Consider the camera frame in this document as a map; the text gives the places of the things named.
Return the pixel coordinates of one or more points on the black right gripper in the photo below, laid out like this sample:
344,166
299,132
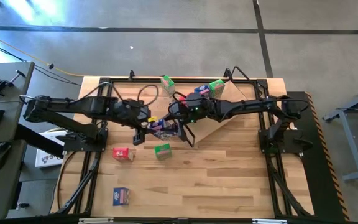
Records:
194,109

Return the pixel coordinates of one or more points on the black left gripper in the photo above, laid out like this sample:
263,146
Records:
137,115

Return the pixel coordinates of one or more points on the blue Frosted Flakes cereal box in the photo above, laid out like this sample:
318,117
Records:
120,196
160,125
202,89

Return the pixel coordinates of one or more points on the red Froot Loops cereal box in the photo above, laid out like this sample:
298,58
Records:
122,154
182,99

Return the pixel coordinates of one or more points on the green Apple Jacks cereal box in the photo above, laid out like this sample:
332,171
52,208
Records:
168,85
163,151
216,88

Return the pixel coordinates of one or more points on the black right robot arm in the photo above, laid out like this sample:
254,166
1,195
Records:
250,107

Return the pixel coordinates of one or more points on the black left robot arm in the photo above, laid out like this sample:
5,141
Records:
73,105

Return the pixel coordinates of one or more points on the small yellow tag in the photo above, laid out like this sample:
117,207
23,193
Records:
153,119

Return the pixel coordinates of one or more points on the black table clamp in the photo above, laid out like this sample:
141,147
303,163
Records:
131,74
227,73

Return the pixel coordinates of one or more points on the white printed box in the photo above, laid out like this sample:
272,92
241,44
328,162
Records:
47,158

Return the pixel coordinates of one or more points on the black support bar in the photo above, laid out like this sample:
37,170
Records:
39,143

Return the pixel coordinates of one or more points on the black hazard-striped floor mat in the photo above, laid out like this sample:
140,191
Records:
322,186

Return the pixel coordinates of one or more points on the small black clamp knob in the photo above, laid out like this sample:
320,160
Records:
22,205

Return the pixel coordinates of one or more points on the wooden shelf with black frame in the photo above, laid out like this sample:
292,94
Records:
210,127

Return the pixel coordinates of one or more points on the black aluminium rig frame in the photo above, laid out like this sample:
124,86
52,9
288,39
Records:
123,80

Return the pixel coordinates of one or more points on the silver metal bracket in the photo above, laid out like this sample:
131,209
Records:
269,221
95,221

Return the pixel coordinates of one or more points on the grey metal table frame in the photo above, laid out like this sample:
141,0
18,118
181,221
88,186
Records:
351,146

